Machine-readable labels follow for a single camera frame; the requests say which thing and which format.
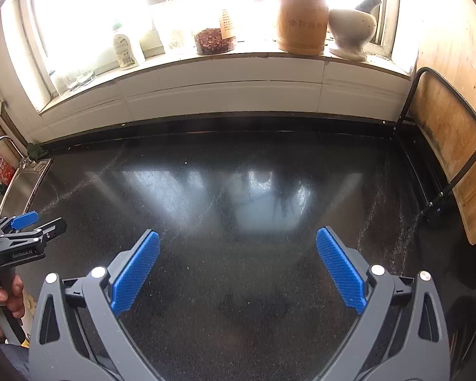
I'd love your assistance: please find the black metal rack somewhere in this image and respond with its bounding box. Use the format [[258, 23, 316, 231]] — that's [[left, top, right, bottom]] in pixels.
[[393, 67, 476, 217]]

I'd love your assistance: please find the red label bottle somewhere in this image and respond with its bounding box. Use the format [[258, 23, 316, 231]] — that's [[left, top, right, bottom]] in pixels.
[[0, 147, 17, 185]]

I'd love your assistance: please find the white stone mortar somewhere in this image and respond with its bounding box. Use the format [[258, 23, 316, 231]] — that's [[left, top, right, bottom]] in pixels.
[[327, 6, 377, 62]]

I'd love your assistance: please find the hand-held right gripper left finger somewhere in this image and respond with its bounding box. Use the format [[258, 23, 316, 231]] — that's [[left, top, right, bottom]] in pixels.
[[29, 228, 165, 381]]

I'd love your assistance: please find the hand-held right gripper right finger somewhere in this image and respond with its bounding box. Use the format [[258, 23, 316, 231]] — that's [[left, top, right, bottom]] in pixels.
[[316, 226, 451, 381]]

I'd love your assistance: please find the white plastic bottle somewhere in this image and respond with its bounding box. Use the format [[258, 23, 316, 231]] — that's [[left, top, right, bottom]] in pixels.
[[112, 19, 147, 71]]

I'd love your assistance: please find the person's left hand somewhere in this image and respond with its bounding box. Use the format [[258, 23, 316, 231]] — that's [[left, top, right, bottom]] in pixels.
[[0, 278, 25, 336]]

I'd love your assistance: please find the steel sink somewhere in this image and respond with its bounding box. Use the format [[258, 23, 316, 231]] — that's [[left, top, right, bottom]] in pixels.
[[0, 158, 54, 223]]

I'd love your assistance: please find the wooden utensil holder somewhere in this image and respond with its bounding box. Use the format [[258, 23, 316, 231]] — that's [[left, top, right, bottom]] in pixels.
[[277, 0, 329, 55]]

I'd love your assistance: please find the wooden cutting board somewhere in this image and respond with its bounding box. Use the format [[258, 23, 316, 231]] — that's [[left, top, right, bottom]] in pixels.
[[410, 67, 476, 245]]

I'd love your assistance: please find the jar of red spice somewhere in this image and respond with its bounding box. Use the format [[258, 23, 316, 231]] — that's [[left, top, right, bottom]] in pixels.
[[194, 27, 237, 55]]

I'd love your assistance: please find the clear plastic container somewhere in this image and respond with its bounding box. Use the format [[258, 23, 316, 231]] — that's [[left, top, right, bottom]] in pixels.
[[150, 2, 195, 51]]

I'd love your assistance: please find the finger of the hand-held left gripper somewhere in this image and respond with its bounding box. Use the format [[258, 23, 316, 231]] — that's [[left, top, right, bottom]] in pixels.
[[0, 211, 39, 234], [0, 218, 67, 247]]

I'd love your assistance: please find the chrome faucet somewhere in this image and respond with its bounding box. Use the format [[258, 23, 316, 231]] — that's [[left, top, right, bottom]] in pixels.
[[0, 136, 32, 167]]

